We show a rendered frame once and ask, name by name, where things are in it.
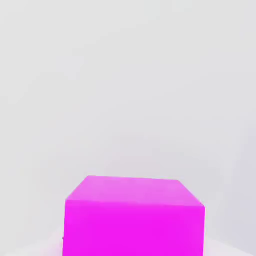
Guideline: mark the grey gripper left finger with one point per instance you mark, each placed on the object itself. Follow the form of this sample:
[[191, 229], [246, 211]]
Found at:
[[51, 248]]

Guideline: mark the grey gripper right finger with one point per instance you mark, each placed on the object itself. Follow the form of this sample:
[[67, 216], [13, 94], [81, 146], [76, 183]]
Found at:
[[217, 250]]

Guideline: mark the small magenta cube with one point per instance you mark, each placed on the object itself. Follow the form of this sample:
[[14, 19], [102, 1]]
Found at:
[[134, 226]]

